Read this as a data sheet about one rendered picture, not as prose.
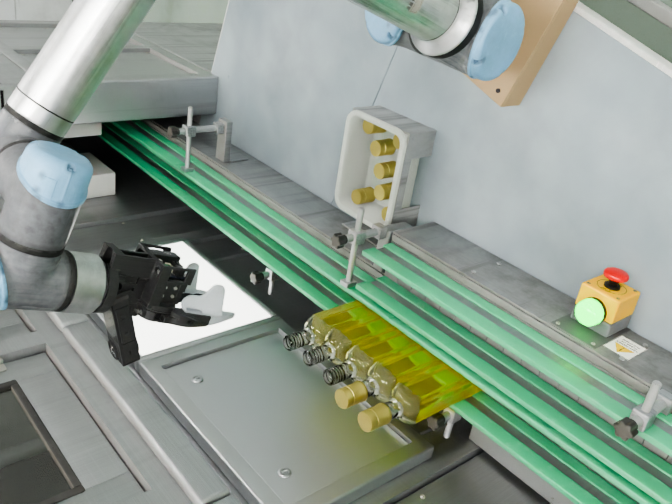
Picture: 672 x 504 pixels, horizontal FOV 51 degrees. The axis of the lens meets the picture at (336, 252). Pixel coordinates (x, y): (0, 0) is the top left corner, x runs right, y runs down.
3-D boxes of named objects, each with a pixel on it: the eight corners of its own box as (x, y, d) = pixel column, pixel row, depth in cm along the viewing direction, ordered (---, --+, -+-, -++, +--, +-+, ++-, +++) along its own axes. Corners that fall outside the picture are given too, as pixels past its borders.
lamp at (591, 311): (577, 315, 117) (567, 319, 115) (586, 291, 115) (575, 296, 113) (601, 328, 114) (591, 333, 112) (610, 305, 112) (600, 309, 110)
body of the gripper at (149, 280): (202, 272, 93) (121, 261, 84) (179, 328, 95) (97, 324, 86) (174, 247, 98) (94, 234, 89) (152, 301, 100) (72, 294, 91)
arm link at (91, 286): (63, 323, 83) (38, 291, 88) (99, 325, 86) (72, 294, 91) (84, 267, 81) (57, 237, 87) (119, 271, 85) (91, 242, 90)
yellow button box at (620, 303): (592, 307, 123) (569, 317, 118) (606, 269, 119) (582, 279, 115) (629, 327, 118) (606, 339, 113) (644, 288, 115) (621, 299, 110)
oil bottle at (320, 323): (378, 313, 146) (297, 341, 133) (383, 290, 144) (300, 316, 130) (397, 327, 143) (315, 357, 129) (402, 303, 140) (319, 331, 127)
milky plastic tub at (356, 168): (360, 199, 162) (332, 204, 157) (377, 104, 152) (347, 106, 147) (414, 229, 151) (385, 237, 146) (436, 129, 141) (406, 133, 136)
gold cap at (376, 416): (393, 424, 112) (373, 434, 109) (378, 422, 115) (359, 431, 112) (389, 403, 112) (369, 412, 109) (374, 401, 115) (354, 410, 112)
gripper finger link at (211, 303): (253, 295, 99) (194, 282, 93) (237, 332, 100) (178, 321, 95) (245, 285, 101) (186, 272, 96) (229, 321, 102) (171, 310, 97)
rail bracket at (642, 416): (652, 398, 104) (605, 430, 95) (670, 357, 100) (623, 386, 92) (678, 414, 101) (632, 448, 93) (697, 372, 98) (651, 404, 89)
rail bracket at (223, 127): (237, 160, 193) (163, 169, 179) (243, 100, 186) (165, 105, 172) (247, 166, 190) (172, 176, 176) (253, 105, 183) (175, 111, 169)
